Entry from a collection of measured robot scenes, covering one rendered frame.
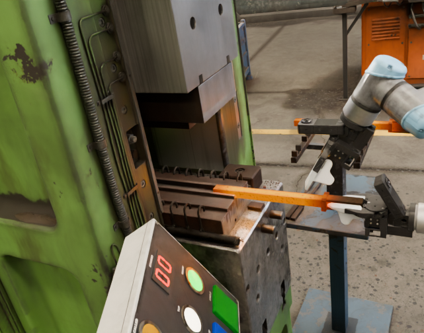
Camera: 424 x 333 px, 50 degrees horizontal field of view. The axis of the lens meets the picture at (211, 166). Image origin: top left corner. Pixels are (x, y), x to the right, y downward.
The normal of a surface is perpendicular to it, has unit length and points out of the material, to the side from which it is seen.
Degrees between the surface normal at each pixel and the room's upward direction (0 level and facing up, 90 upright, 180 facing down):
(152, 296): 60
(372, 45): 90
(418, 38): 90
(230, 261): 90
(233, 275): 90
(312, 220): 0
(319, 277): 0
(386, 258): 0
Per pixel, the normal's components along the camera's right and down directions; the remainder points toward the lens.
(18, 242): -0.43, 0.47
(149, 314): 0.78, -0.55
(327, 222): -0.15, -0.88
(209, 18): 0.89, 0.08
